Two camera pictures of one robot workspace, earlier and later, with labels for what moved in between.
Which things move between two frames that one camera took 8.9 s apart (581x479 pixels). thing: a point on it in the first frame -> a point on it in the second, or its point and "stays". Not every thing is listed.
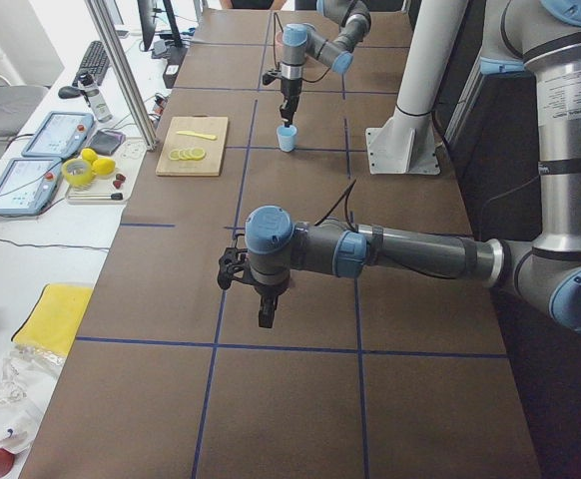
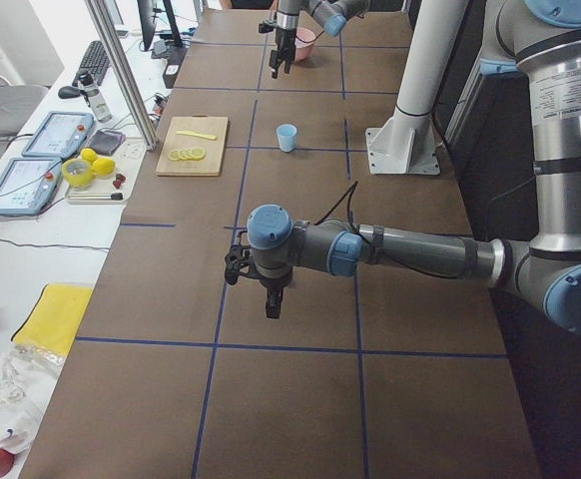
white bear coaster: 134,149 stays
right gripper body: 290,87 -> 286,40
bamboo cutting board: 210,165 stays
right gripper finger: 292,105 -> 289,58
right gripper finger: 285,112 -> 275,62
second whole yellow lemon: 89,155 stays
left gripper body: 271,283 stays
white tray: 110,189 stays
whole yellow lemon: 104,166 stays
